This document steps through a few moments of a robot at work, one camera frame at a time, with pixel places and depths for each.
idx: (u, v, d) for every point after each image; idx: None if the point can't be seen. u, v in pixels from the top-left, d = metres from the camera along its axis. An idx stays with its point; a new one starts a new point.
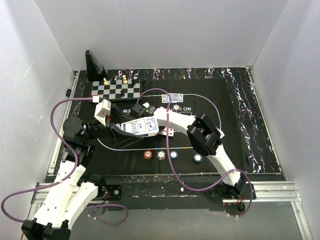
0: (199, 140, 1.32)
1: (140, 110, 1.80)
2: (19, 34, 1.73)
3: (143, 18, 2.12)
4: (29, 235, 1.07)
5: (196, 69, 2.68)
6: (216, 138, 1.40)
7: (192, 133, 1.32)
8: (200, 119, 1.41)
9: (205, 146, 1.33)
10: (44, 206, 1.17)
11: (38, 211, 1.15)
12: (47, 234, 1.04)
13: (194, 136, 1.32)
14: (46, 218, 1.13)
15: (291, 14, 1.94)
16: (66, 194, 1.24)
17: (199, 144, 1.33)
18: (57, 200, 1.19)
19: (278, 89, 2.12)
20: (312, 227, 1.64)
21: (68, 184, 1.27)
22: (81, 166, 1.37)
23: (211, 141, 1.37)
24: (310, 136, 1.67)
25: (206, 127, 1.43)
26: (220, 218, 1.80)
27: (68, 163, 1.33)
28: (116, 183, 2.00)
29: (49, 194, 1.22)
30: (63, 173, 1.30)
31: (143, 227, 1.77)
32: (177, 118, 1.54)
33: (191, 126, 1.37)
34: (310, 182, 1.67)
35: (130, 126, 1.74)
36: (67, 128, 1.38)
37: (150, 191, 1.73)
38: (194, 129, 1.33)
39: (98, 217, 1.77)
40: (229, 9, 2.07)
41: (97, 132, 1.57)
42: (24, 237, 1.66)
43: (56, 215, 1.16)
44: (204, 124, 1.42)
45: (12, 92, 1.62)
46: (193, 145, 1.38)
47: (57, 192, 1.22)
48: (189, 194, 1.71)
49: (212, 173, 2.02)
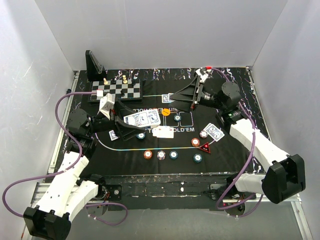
0: (278, 182, 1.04)
1: (230, 105, 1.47)
2: (19, 34, 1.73)
3: (143, 18, 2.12)
4: (31, 222, 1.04)
5: (195, 69, 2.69)
6: (297, 191, 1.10)
7: (274, 172, 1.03)
8: (292, 160, 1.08)
9: (280, 193, 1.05)
10: (47, 194, 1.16)
11: (41, 199, 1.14)
12: (48, 222, 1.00)
13: (275, 175, 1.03)
14: (49, 205, 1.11)
15: (291, 14, 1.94)
16: (70, 184, 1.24)
17: (275, 185, 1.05)
18: (61, 189, 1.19)
19: (279, 89, 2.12)
20: (312, 228, 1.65)
21: (72, 174, 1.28)
22: (85, 158, 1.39)
23: (289, 192, 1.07)
24: (310, 137, 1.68)
25: (293, 173, 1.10)
26: (220, 219, 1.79)
27: (72, 153, 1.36)
28: (116, 183, 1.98)
29: (52, 184, 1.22)
30: (67, 163, 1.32)
31: (143, 227, 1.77)
32: (266, 145, 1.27)
33: (277, 163, 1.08)
34: (311, 182, 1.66)
35: (133, 120, 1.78)
36: (73, 119, 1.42)
37: (150, 191, 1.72)
38: (280, 169, 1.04)
39: (98, 217, 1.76)
40: (229, 9, 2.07)
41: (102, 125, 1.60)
42: (24, 237, 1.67)
43: (59, 203, 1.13)
44: (294, 168, 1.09)
45: (12, 92, 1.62)
46: (266, 185, 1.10)
47: (61, 181, 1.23)
48: (190, 194, 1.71)
49: (212, 173, 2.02)
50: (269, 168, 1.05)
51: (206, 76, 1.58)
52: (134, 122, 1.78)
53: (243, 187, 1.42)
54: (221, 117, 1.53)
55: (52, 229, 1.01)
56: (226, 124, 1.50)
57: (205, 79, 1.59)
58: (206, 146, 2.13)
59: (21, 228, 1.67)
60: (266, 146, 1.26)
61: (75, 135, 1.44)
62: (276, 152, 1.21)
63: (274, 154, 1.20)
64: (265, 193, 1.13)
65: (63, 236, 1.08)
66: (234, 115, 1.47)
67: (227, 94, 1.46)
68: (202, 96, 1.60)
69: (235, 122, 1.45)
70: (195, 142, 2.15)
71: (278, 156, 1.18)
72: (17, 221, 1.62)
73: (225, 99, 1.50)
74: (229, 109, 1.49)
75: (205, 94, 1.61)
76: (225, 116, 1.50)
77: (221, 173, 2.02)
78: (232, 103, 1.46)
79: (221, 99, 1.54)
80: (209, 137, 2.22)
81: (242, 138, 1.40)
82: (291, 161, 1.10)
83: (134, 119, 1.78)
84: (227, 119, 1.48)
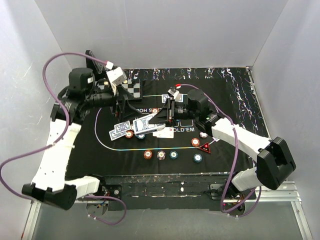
0: (270, 167, 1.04)
1: (203, 107, 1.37)
2: (19, 34, 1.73)
3: (143, 19, 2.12)
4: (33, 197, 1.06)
5: (195, 68, 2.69)
6: (289, 171, 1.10)
7: (263, 159, 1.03)
8: (276, 143, 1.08)
9: (274, 178, 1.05)
10: (40, 170, 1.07)
11: (36, 176, 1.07)
12: (48, 197, 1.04)
13: (265, 162, 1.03)
14: (46, 182, 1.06)
15: (291, 14, 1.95)
16: (64, 158, 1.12)
17: (268, 172, 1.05)
18: (54, 164, 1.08)
19: (278, 89, 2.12)
20: (312, 228, 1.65)
21: (64, 145, 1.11)
22: (75, 124, 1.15)
23: (283, 174, 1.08)
24: (310, 136, 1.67)
25: (280, 154, 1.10)
26: (220, 219, 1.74)
27: (59, 122, 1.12)
28: (116, 182, 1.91)
29: (43, 158, 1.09)
30: (55, 134, 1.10)
31: (144, 227, 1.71)
32: (249, 137, 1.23)
33: (263, 150, 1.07)
34: (311, 183, 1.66)
35: (142, 124, 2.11)
36: (76, 69, 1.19)
37: (150, 191, 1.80)
38: (267, 154, 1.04)
39: (98, 217, 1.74)
40: (229, 9, 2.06)
41: (99, 100, 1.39)
42: (24, 237, 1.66)
43: (55, 179, 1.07)
44: (280, 150, 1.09)
45: (12, 92, 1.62)
46: (260, 173, 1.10)
47: (53, 156, 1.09)
48: (190, 194, 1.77)
49: (212, 173, 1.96)
50: (257, 155, 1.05)
51: (178, 93, 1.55)
52: (142, 126, 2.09)
53: (243, 185, 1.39)
54: (200, 123, 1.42)
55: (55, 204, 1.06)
56: (207, 128, 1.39)
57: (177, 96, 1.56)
58: (206, 146, 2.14)
59: (21, 228, 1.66)
60: (248, 137, 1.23)
61: (71, 86, 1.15)
62: (259, 140, 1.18)
63: (258, 142, 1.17)
64: (262, 182, 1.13)
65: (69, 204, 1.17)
66: (212, 117, 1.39)
67: (195, 98, 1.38)
68: (176, 111, 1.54)
69: (214, 124, 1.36)
70: (195, 142, 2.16)
71: (261, 143, 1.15)
72: (17, 221, 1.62)
73: (194, 105, 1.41)
74: (204, 113, 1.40)
75: (178, 108, 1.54)
76: (204, 120, 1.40)
77: (221, 173, 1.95)
78: (203, 106, 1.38)
79: (191, 106, 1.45)
80: (209, 137, 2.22)
81: (225, 137, 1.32)
82: (274, 144, 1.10)
83: (142, 123, 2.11)
84: (205, 123, 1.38)
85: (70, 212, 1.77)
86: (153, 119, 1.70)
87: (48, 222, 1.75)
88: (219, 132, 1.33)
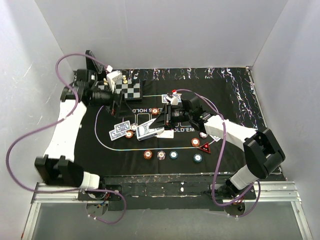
0: (257, 155, 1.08)
1: (195, 107, 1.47)
2: (19, 34, 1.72)
3: (144, 19, 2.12)
4: (43, 169, 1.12)
5: (195, 68, 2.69)
6: (279, 161, 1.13)
7: (249, 146, 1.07)
8: (263, 133, 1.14)
9: (262, 166, 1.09)
10: (52, 142, 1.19)
11: (49, 147, 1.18)
12: (61, 165, 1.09)
13: (251, 150, 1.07)
14: (59, 151, 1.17)
15: (291, 14, 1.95)
16: (75, 132, 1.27)
17: (255, 160, 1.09)
18: (66, 135, 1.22)
19: (278, 89, 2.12)
20: (313, 228, 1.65)
21: (74, 121, 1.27)
22: (84, 105, 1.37)
23: (271, 162, 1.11)
24: (310, 136, 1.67)
25: (268, 144, 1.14)
26: (220, 219, 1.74)
27: (70, 101, 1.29)
28: (116, 183, 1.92)
29: (55, 132, 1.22)
30: (64, 111, 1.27)
31: (144, 227, 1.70)
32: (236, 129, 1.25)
33: (249, 139, 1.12)
34: (311, 183, 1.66)
35: (143, 129, 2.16)
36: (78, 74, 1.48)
37: (150, 191, 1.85)
38: (253, 143, 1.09)
39: (98, 217, 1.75)
40: (229, 9, 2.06)
41: (99, 98, 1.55)
42: (24, 236, 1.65)
43: (67, 148, 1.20)
44: (267, 140, 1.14)
45: (12, 92, 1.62)
46: (249, 162, 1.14)
47: (65, 129, 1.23)
48: (189, 194, 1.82)
49: (212, 173, 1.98)
50: (244, 143, 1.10)
51: (174, 98, 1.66)
52: (144, 131, 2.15)
53: (242, 184, 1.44)
54: (193, 122, 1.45)
55: (68, 173, 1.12)
56: (202, 126, 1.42)
57: (174, 101, 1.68)
58: (206, 146, 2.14)
59: (21, 228, 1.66)
60: (236, 128, 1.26)
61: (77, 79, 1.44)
62: (246, 131, 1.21)
63: (244, 132, 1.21)
64: (252, 171, 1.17)
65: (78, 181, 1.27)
66: (205, 116, 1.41)
67: (186, 99, 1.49)
68: (172, 115, 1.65)
69: (206, 120, 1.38)
70: (195, 142, 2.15)
71: (247, 133, 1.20)
72: (17, 221, 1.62)
73: (188, 105, 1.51)
74: (197, 112, 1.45)
75: (174, 112, 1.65)
76: (197, 119, 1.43)
77: (222, 173, 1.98)
78: (195, 105, 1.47)
79: (186, 107, 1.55)
80: (209, 137, 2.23)
81: (217, 132, 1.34)
82: (261, 134, 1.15)
83: (144, 129, 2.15)
84: (199, 121, 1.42)
85: (70, 213, 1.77)
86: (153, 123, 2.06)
87: (48, 221, 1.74)
88: (211, 128, 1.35)
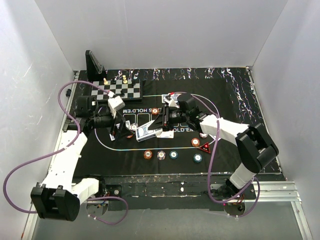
0: (249, 149, 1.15)
1: (192, 109, 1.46)
2: (19, 34, 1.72)
3: (144, 19, 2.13)
4: (38, 201, 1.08)
5: (195, 68, 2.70)
6: (272, 155, 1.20)
7: (241, 140, 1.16)
8: (254, 128, 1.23)
9: (255, 159, 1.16)
10: (51, 172, 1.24)
11: (47, 177, 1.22)
12: (58, 196, 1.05)
13: (243, 144, 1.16)
14: (56, 181, 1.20)
15: (291, 14, 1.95)
16: (74, 162, 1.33)
17: (248, 153, 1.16)
18: (65, 165, 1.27)
19: (278, 89, 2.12)
20: (312, 228, 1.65)
21: (75, 150, 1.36)
22: (84, 135, 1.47)
23: (265, 156, 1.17)
24: (310, 136, 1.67)
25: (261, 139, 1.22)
26: (220, 219, 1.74)
27: (70, 132, 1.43)
28: (116, 182, 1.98)
29: (54, 162, 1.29)
30: (66, 141, 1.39)
31: (143, 227, 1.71)
32: (230, 126, 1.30)
33: (241, 133, 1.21)
34: (312, 183, 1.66)
35: (143, 131, 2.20)
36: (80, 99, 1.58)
37: (150, 191, 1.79)
38: (245, 137, 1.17)
39: (98, 217, 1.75)
40: (229, 9, 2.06)
41: (101, 122, 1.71)
42: (24, 236, 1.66)
43: (64, 177, 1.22)
44: (259, 135, 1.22)
45: (12, 92, 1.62)
46: (243, 157, 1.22)
47: (64, 158, 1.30)
48: (190, 194, 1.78)
49: (211, 173, 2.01)
50: (236, 138, 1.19)
51: (172, 100, 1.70)
52: (144, 132, 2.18)
53: (240, 183, 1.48)
54: (189, 122, 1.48)
55: (63, 204, 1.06)
56: (198, 126, 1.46)
57: (172, 102, 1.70)
58: (206, 146, 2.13)
59: (21, 228, 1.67)
60: (230, 125, 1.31)
61: (79, 108, 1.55)
62: (237, 126, 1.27)
63: (237, 129, 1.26)
64: (248, 166, 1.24)
65: (75, 215, 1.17)
66: (201, 116, 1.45)
67: (183, 100, 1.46)
68: (170, 116, 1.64)
69: (201, 120, 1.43)
70: (195, 142, 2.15)
71: (239, 129, 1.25)
72: (17, 221, 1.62)
73: (183, 106, 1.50)
74: (193, 113, 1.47)
75: (172, 113, 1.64)
76: (193, 119, 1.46)
77: (221, 173, 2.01)
78: (191, 106, 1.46)
79: (182, 108, 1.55)
80: (209, 137, 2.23)
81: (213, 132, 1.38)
82: (253, 129, 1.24)
83: (143, 130, 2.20)
84: (195, 121, 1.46)
85: None
86: (152, 125, 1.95)
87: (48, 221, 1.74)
88: (207, 127, 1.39)
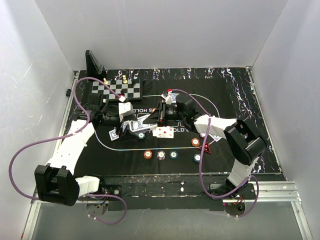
0: (237, 140, 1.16)
1: (190, 109, 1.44)
2: (19, 34, 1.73)
3: (143, 19, 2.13)
4: (40, 180, 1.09)
5: (195, 69, 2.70)
6: (262, 146, 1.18)
7: (229, 133, 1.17)
8: (243, 121, 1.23)
9: (244, 150, 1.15)
10: (58, 153, 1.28)
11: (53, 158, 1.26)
12: (60, 176, 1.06)
13: (230, 136, 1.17)
14: (61, 161, 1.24)
15: (291, 14, 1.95)
16: (80, 148, 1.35)
17: (236, 145, 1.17)
18: (70, 148, 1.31)
19: (278, 89, 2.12)
20: (312, 228, 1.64)
21: (81, 137, 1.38)
22: (92, 127, 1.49)
23: (255, 148, 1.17)
24: (310, 137, 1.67)
25: (250, 132, 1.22)
26: (220, 219, 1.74)
27: (80, 121, 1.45)
28: (116, 182, 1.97)
29: (62, 145, 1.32)
30: (75, 128, 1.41)
31: (144, 227, 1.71)
32: (220, 121, 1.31)
33: (229, 126, 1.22)
34: (312, 183, 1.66)
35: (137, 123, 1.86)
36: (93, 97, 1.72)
37: (150, 191, 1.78)
38: (233, 129, 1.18)
39: (98, 217, 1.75)
40: (229, 9, 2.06)
41: (109, 120, 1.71)
42: (24, 236, 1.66)
43: (69, 160, 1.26)
44: (248, 128, 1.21)
45: (12, 92, 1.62)
46: (233, 149, 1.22)
47: (70, 143, 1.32)
48: (190, 194, 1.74)
49: (211, 173, 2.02)
50: (224, 131, 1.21)
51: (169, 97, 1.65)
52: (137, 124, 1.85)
53: (238, 180, 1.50)
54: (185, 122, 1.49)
55: (64, 185, 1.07)
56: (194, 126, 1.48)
57: (168, 100, 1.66)
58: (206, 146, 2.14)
59: (21, 228, 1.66)
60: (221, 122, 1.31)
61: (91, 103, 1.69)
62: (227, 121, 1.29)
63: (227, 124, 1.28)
64: (239, 158, 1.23)
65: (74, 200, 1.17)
66: (197, 117, 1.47)
67: (181, 101, 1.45)
68: (166, 113, 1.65)
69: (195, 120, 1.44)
70: (195, 142, 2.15)
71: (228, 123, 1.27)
72: (17, 222, 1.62)
73: (181, 107, 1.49)
74: (191, 114, 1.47)
75: (169, 110, 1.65)
76: (189, 120, 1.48)
77: (221, 173, 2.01)
78: (189, 107, 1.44)
79: (180, 107, 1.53)
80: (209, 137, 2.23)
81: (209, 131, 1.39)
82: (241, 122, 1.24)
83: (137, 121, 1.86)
84: (190, 122, 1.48)
85: (70, 213, 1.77)
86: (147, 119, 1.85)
87: (48, 221, 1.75)
88: (200, 126, 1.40)
